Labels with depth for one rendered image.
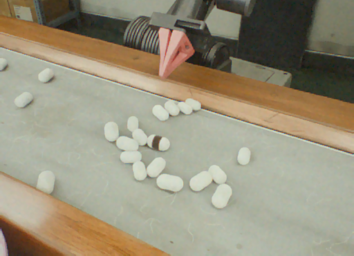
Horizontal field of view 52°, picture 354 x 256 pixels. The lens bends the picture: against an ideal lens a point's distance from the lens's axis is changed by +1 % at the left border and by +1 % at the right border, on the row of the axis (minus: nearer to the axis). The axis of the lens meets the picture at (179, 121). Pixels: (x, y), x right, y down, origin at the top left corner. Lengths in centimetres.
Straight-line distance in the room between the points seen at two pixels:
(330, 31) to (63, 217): 225
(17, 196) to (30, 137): 16
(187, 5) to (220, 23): 202
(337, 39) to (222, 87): 190
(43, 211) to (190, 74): 39
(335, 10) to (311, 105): 185
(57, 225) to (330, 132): 42
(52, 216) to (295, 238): 28
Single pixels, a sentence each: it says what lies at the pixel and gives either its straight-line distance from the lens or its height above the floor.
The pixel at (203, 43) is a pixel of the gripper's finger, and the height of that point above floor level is 85.
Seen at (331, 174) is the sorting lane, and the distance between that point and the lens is 57.
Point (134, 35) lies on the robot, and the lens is 90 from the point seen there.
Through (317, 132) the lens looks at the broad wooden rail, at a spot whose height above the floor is 75.
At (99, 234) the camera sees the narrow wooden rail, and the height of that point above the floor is 76.
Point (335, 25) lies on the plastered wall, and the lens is 251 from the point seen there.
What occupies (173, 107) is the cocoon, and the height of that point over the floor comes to 76.
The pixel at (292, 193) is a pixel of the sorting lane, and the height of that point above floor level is 74.
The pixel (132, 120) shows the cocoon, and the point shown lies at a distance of 60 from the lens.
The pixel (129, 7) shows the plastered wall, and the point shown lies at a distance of 294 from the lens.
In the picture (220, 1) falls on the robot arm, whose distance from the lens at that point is 65.
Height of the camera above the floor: 110
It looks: 35 degrees down
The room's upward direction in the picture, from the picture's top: 1 degrees clockwise
